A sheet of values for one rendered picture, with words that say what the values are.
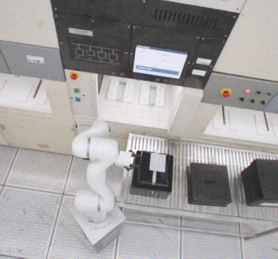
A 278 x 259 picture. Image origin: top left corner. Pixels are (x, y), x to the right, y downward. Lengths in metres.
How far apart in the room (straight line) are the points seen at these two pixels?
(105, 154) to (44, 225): 1.61
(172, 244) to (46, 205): 1.27
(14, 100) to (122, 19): 1.29
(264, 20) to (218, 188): 1.17
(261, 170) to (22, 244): 2.12
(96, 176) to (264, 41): 1.08
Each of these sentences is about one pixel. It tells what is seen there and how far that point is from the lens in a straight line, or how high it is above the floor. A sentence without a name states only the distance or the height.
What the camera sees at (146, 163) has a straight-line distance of 1.92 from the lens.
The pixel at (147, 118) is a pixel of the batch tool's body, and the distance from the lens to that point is 2.06.
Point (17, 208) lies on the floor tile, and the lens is 2.80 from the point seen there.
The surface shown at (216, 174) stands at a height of 0.86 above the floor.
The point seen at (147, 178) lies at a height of 0.77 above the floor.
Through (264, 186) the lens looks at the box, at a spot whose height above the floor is 1.01.
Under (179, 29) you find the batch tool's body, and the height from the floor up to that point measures 1.81.
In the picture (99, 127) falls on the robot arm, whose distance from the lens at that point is 1.28.
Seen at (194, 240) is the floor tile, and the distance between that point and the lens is 2.73.
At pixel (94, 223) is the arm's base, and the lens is 1.85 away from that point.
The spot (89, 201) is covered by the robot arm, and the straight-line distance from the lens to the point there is 1.46.
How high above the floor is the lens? 2.59
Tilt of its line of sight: 56 degrees down
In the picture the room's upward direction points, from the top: 11 degrees clockwise
